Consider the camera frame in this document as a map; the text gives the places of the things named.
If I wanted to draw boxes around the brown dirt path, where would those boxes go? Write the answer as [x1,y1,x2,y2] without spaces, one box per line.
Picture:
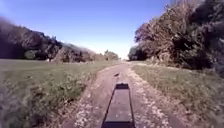
[59,61,203,128]

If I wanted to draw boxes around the grass field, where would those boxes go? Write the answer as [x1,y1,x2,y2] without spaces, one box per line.
[0,58,122,128]

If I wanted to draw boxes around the grass verge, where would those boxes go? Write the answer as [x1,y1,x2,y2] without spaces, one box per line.
[128,60,224,128]

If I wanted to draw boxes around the row of tall trees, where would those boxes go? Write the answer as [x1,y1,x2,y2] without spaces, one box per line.
[127,0,224,78]

